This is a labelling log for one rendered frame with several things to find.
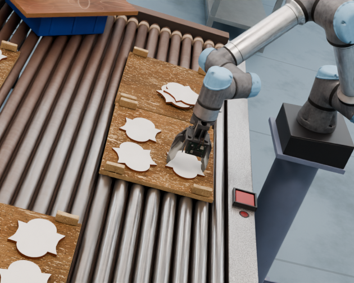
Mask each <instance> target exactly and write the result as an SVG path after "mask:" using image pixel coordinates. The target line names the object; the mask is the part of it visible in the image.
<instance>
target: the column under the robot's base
mask: <svg viewBox="0 0 354 283"><path fill-rule="evenodd" d="M275 120H276V118H274V117H269V126H270V131H271V137H272V140H273V145H274V151H275V156H276V157H275V159H274V162H273V164H272V167H271V169H270V171H269V173H268V176H267V178H266V180H265V182H264V185H263V187H262V189H261V191H260V193H259V196H258V198H257V210H256V212H255V231H256V249H257V268H258V283H280V282H275V281H270V277H268V276H267V274H268V272H269V270H270V267H271V265H272V263H273V261H274V259H275V257H276V255H277V253H278V251H279V249H280V247H281V245H282V243H283V241H284V239H285V237H286V235H287V233H288V231H289V229H290V227H291V225H292V223H293V220H294V218H295V216H296V214H297V212H298V210H299V208H300V206H301V204H302V202H303V200H304V198H305V196H306V194H307V192H308V190H309V188H310V186H311V184H312V182H313V180H314V178H315V176H316V173H317V171H318V169H322V170H327V171H331V172H335V173H338V174H342V175H344V173H345V171H346V170H345V168H344V169H341V168H336V167H332V166H328V165H324V164H321V163H316V162H312V161H308V160H305V159H300V158H296V157H292V156H288V155H285V154H283V152H282V147H281V144H280V139H279V134H278V130H277V126H276V122H275Z"/></svg>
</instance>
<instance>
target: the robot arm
mask: <svg viewBox="0 0 354 283"><path fill-rule="evenodd" d="M309 21H313V22H315V23H316V24H318V25H319V26H321V27H322V28H324V30H325V33H326V39H327V41H328V43H329V44H330V45H332V46H333V49H334V55H335V61H336V66H333V65H325V66H321V67H320V68H319V70H318V72H317V74H316V75H315V80H314V83H313V85H312V88H311V91H310V94H309V96H308V100H307V101H306V102H305V104H304V105H303V106H302V107H301V108H300V110H299V111H298V114H297V121H298V122H299V123H300V124H301V125H302V126H303V127H305V128H307V129H309V130H311V131H314V132H316V133H322V134H328V133H332V132H333V131H334V130H335V128H336V126H337V111H338V112H339V113H341V114H342V115H343V116H344V117H346V118H347V119H349V120H350V122H353V123H354V1H352V0H286V1H285V4H284V6H282V7H281V8H279V9H278V10H276V11H275V12H273V13H272V14H270V15H269V16H268V17H266V18H264V19H263V20H261V21H260V22H258V23H257V24H256V25H254V26H253V27H251V28H249V29H248V30H247V31H245V32H244V33H242V34H241V35H239V36H238V37H236V38H235V39H233V40H232V41H230V42H229V43H228V44H226V45H224V46H223V47H221V48H220V49H218V50H217V49H215V48H206V49H205V50H204V51H202V53H201V54H200V55H199V59H198V64H199V66H200V68H201V69H202V70H203V71H204V72H205V73H206V76H205V78H204V80H203V84H202V87H201V90H200V93H199V96H198V98H197V100H196V103H195V106H194V109H193V114H192V117H191V119H190V124H193V126H190V125H189V127H186V128H185V130H183V131H182V132H180V133H179V134H178V135H177V136H176V137H175V138H174V140H173V143H172V145H171V147H170V150H169V152H168V155H167V160H166V163H169V162H170V161H171V160H173V159H174V158H175V156H176V154H177V152H178V151H179V150H182V153H183V150H184V147H185V153H186V154H190V155H193V156H197V157H201V163H202V164H201V170H202V172H204V171H205V169H206V167H207V164H208V160H209V156H210V153H211V149H212V144H211V140H210V134H209V133H208V131H209V129H210V126H212V125H214V124H215V121H216V119H217V117H218V115H219V113H222V110H221V108H222V105H223V103H224V100H230V99H242V98H244V99H247V98H251V97H255V96H257V95H258V93H259V92H260V89H261V80H260V78H259V76H258V75H257V74H255V73H252V72H246V73H245V72H243V71H242V70H241V69H240V68H238V67H237V66H238V65H240V64H241V63H242V62H244V61H245V60H247V59H248V58H250V57H251V56H253V55H254V54H255V53H257V52H258V51H260V50H262V49H263V48H265V47H266V46H267V45H269V44H270V43H272V42H273V41H275V40H276V39H278V38H279V37H280V36H282V35H283V34H285V33H286V32H288V31H289V30H290V29H292V28H294V27H295V26H297V25H304V24H305V23H307V22H309Z"/></svg>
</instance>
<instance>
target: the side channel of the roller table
mask: <svg viewBox="0 0 354 283"><path fill-rule="evenodd" d="M130 4H131V3H130ZM131 5H132V6H133V7H134V8H135V9H136V10H138V15H127V20H129V19H130V18H131V17H136V18H137V19H138V24H139V23H140V22H141V21H142V20H146V21H148V23H149V27H150V26H151V25H152V24H154V23H156V24H159V26H160V30H161V29H162V28H163V27H164V26H167V27H169V28H170V30H171V34H172V32H173V31H174V30H180V31H181V34H182V37H183V35H184V34H185V33H190V34H191V35H192V38H193V40H194V38H195V37H196V36H200V37H202V39H203V43H205V41H206V40H207V39H211V40H212V41H213V42H214V47H215V45H216V43H219V42H220V43H223V44H224V45H226V44H227V43H228V40H229V33H227V32H225V31H221V30H217V29H214V28H211V27H208V26H204V25H201V24H197V23H195V22H191V21H188V20H184V19H180V18H178V17H174V16H170V15H167V14H164V13H161V12H157V11H154V10H150V9H147V8H144V7H141V6H137V5H134V4H131Z"/></svg>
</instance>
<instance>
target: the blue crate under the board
mask: <svg viewBox="0 0 354 283"><path fill-rule="evenodd" d="M5 2H6V3H7V4H8V5H9V6H10V7H11V8H12V9H13V10H14V11H15V12H16V13H17V14H18V15H19V16H20V17H21V19H22V20H23V21H24V22H25V23H26V24H27V25H28V26H29V28H31V29H32V31H33V32H35V33H36V35H37V36H54V35H80V34H103V32H104V29H105V25H106V21H107V17H108V16H75V17H28V18H26V17H25V16H24V15H23V14H22V13H21V12H20V11H19V9H18V8H17V7H16V6H15V5H14V4H13V3H12V2H11V1H10V0H5Z"/></svg>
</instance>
